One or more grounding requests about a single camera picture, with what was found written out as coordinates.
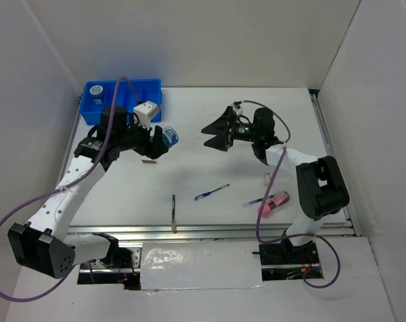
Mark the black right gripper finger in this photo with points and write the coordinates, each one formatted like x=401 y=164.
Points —
x=220 y=125
x=220 y=142

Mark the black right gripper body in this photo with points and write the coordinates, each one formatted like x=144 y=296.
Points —
x=241 y=131

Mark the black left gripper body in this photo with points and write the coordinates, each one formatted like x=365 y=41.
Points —
x=136 y=138

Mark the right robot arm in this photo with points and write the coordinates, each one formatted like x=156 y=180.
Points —
x=321 y=188

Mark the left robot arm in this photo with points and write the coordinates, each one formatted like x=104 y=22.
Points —
x=42 y=244

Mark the blue clear ballpoint pen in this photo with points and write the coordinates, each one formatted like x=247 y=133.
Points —
x=206 y=194

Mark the blue compartment tray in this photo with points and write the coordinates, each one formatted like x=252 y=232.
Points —
x=147 y=89

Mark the white staples box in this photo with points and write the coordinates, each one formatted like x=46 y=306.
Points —
x=267 y=178

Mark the dark blue gel pen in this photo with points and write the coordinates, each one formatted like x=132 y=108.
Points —
x=255 y=201

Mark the black gel pen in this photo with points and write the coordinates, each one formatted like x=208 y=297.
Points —
x=173 y=216

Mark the pink capped marker tube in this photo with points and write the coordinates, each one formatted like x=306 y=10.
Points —
x=274 y=202

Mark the silver foil cover sheet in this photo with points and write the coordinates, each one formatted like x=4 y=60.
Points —
x=200 y=266

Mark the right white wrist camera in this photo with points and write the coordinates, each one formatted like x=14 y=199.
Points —
x=237 y=107

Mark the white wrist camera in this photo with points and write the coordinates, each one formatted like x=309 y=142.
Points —
x=145 y=113
x=237 y=107

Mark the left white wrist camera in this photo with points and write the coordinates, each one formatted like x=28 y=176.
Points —
x=145 y=113

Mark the aluminium front rail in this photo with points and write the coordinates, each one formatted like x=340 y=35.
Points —
x=198 y=233

